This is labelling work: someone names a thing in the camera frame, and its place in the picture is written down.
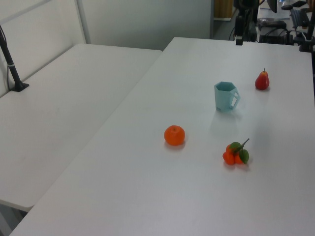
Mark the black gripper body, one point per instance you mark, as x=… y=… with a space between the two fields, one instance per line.
x=242 y=7

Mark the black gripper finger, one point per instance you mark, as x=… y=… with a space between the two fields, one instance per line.
x=243 y=34
x=239 y=29

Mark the light blue hexagonal mug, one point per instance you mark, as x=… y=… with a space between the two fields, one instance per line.
x=224 y=98

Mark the wooden cabinet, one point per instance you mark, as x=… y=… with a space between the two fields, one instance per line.
x=221 y=8

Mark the black equipment box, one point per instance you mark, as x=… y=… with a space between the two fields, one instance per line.
x=273 y=37

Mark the black bag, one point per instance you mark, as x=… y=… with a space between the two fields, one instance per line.
x=272 y=23

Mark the red pear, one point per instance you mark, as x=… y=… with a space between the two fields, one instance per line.
x=262 y=81

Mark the black keyboard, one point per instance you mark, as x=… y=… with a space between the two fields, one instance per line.
x=299 y=16

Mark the small tangerine cluster with leaves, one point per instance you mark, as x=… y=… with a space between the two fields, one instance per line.
x=232 y=155

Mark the large orange fruit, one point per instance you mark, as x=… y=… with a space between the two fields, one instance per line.
x=174 y=135

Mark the black pole with base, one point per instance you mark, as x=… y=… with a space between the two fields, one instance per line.
x=11 y=66

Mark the black camera stand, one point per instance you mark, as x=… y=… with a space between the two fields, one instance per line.
x=307 y=37

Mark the white partition frame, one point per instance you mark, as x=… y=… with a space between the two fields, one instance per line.
x=82 y=22

